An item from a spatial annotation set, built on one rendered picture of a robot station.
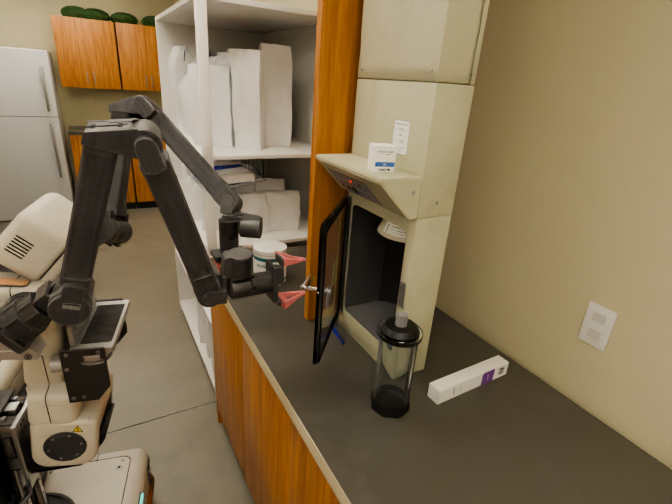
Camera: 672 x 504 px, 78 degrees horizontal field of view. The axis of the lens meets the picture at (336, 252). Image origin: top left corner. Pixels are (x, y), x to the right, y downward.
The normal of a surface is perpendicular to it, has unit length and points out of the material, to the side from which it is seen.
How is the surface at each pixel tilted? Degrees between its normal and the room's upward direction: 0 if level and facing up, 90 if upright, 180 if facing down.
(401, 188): 90
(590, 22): 90
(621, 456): 0
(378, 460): 0
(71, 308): 99
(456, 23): 90
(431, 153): 90
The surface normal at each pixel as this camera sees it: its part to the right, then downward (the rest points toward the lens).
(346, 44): 0.48, 0.36
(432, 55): -0.87, 0.13
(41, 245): 0.27, 0.38
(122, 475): 0.07, -0.92
